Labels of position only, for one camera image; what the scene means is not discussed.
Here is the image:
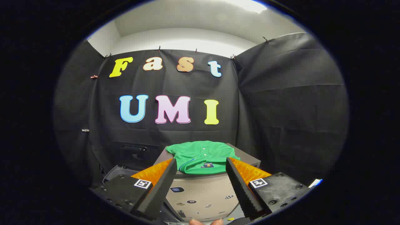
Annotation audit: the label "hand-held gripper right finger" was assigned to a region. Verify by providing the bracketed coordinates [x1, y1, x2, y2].
[226, 157, 313, 220]

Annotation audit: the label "dark washing machine lid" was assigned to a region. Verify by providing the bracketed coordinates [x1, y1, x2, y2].
[111, 141, 160, 171]

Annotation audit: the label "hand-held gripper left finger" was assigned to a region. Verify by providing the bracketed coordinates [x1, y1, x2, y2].
[89, 158, 178, 221]

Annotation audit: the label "green polo shirt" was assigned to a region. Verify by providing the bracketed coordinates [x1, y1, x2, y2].
[165, 141, 240, 174]

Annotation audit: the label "grey cabinet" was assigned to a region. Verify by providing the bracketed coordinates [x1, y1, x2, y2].
[152, 143, 262, 223]

